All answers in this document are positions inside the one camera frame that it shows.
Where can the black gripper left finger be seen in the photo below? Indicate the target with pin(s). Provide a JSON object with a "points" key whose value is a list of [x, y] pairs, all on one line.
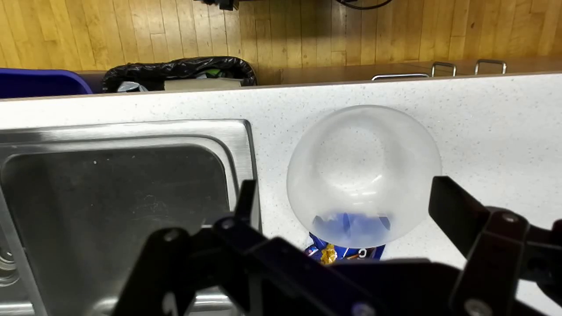
{"points": [[169, 263]]}

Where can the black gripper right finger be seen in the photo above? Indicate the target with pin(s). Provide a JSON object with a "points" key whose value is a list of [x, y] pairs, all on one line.
{"points": [[498, 251]]}

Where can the clear frosted plastic bowl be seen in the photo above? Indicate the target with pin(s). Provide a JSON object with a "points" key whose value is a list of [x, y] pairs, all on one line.
{"points": [[363, 163]]}

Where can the stainless steel double sink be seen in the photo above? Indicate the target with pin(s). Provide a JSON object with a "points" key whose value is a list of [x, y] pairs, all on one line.
{"points": [[117, 204]]}

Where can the steel sink drain strainer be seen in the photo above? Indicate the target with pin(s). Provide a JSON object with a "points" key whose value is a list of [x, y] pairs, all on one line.
{"points": [[6, 265]]}

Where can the blue snack packet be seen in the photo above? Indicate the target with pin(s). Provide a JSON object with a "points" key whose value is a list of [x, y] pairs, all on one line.
{"points": [[352, 253]]}

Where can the black trash bag bin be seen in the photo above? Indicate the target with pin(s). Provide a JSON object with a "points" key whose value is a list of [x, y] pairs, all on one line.
{"points": [[147, 70]]}

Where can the blue plastic bin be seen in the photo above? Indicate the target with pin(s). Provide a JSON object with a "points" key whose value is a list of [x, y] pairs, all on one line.
{"points": [[41, 82]]}

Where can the black equipment base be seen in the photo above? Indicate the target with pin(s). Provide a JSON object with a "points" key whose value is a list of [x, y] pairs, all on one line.
{"points": [[222, 3]]}

